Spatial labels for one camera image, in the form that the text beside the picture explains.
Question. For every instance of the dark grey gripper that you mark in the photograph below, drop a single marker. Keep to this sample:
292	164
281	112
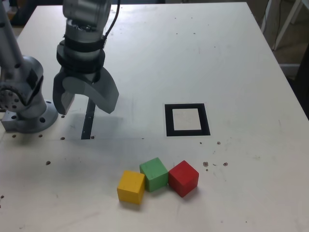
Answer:
80	75

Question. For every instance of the yellow cube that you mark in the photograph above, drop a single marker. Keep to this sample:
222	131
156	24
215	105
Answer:
130	187

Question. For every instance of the green cube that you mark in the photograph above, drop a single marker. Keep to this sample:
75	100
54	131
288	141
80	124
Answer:
154	174

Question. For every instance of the red cube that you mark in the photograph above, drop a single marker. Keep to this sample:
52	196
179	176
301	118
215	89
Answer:
183	178

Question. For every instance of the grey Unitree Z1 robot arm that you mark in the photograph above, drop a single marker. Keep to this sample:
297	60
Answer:
29	72

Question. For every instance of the black tape square outline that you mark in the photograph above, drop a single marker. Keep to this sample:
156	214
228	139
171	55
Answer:
168	120

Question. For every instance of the black tape strip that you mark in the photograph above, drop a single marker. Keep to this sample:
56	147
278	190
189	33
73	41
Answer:
87	123

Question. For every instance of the dark object behind table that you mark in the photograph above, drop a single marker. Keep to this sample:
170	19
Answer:
24	14

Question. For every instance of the dark object beside table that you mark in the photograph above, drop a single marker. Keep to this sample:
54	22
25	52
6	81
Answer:
304	79

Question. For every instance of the white furniture frame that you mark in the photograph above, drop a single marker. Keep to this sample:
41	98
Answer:
287	24

